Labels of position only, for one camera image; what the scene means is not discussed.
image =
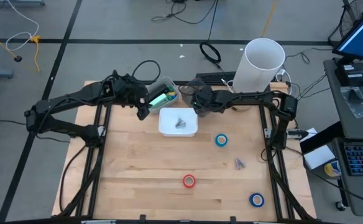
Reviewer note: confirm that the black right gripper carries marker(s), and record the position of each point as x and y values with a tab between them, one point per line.
204	101

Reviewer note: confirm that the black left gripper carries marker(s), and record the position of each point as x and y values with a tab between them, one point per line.
133	91

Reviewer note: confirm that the grey staple remover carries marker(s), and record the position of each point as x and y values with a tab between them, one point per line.
180	123
240	164

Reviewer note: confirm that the green mini stapler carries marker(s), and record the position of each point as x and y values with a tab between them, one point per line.
170	89

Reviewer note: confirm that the light blue tape roll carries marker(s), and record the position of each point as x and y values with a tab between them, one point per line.
216	140

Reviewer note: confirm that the red tape roll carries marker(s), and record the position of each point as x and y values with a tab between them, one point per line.
184	181

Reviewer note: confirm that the dark blue tape roll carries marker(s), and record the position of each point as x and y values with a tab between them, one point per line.
251	200

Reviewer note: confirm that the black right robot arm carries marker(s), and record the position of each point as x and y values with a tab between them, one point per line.
246	96

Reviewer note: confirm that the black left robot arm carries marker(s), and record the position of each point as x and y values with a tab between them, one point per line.
63	101

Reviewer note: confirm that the black keyboard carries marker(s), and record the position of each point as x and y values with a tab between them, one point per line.
214	77

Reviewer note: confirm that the white plastic bin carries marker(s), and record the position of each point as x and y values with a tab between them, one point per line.
169	124

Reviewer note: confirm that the translucent light grey plastic bin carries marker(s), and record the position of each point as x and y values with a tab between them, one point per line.
164	82

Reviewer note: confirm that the white power adapter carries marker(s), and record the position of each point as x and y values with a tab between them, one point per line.
281	73

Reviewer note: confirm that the white cardboard box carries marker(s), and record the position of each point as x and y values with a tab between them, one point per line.
318	157

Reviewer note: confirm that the yellow and blue roll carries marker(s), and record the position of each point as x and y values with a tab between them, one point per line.
332	169

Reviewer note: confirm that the black mini computer box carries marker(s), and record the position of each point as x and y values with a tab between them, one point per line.
352	74

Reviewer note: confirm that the clear plastic bag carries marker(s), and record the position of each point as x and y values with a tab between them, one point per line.
355	102

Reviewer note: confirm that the grey side desk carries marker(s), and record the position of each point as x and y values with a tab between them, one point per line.
360	129

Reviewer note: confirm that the computer monitor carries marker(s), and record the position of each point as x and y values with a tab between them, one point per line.
361	40

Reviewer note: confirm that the black floor fan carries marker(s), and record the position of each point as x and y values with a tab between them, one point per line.
352	15

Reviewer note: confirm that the silver frame bracket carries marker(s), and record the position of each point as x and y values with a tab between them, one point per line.
101	131
268	133

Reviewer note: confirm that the black aluminium table frame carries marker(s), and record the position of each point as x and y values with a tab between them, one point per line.
96	186

